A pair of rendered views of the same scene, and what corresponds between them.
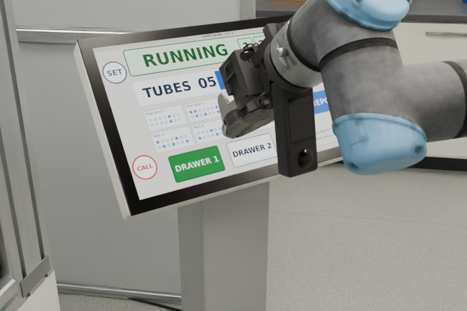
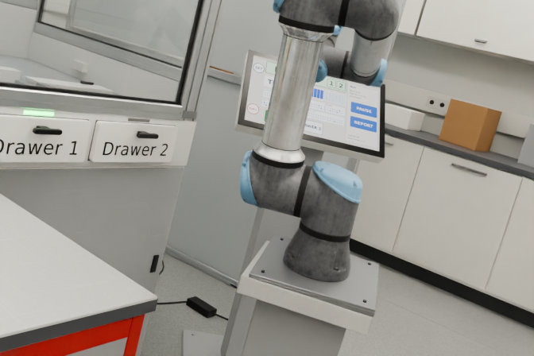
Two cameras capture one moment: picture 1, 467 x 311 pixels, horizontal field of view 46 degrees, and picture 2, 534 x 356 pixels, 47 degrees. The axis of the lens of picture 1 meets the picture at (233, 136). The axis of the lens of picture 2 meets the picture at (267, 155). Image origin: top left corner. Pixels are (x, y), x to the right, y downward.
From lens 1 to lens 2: 1.25 m
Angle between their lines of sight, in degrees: 23
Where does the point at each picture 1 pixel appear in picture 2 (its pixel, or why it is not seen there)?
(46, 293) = (190, 127)
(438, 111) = (332, 59)
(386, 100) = not seen: hidden behind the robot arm
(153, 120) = (266, 93)
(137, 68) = (270, 70)
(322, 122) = (356, 132)
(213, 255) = not seen: hidden behind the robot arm
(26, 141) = (207, 59)
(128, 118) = (255, 87)
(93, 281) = (213, 264)
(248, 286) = (290, 222)
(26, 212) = (197, 86)
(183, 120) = not seen: hidden behind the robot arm
